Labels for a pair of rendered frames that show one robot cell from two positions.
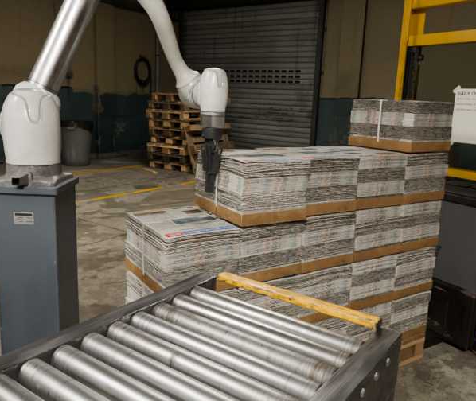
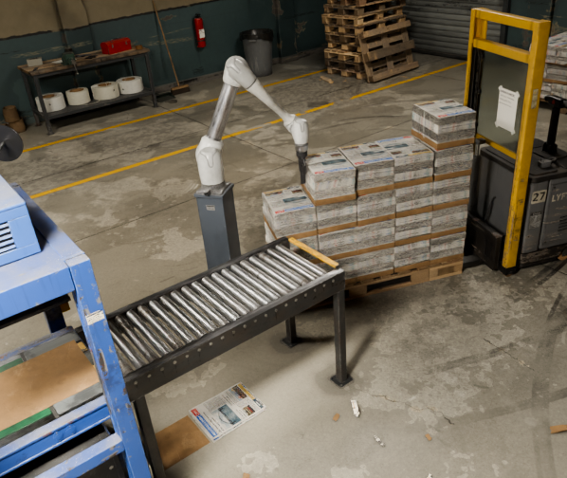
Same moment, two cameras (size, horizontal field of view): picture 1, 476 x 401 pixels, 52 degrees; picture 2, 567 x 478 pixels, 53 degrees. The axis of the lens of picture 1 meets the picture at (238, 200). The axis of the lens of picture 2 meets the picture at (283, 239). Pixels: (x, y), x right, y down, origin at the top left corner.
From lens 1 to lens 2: 230 cm
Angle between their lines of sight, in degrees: 25
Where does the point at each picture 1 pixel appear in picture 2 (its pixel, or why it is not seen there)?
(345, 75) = not seen: outside the picture
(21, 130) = (206, 171)
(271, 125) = (460, 14)
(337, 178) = (378, 173)
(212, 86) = (298, 131)
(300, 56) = not seen: outside the picture
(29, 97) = (208, 156)
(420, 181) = (448, 166)
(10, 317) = (209, 248)
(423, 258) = (456, 212)
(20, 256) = (210, 223)
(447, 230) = (499, 186)
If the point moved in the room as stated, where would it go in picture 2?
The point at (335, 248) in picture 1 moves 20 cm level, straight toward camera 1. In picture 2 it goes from (381, 211) to (370, 224)
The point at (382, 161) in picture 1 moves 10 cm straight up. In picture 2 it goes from (412, 158) to (413, 144)
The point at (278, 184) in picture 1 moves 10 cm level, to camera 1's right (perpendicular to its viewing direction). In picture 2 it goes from (336, 183) to (351, 184)
